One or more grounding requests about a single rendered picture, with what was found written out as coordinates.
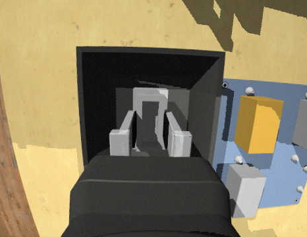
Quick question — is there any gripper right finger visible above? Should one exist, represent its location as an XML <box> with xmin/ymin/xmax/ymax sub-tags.
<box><xmin>163</xmin><ymin>111</ymin><xmax>192</xmax><ymax>157</ymax></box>

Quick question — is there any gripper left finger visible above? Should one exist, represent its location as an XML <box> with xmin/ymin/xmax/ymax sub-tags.
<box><xmin>109</xmin><ymin>111</ymin><xmax>137</xmax><ymax>156</ymax></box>

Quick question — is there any yellow block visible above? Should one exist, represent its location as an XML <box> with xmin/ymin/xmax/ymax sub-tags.
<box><xmin>234</xmin><ymin>95</ymin><xmax>284</xmax><ymax>153</ymax></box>

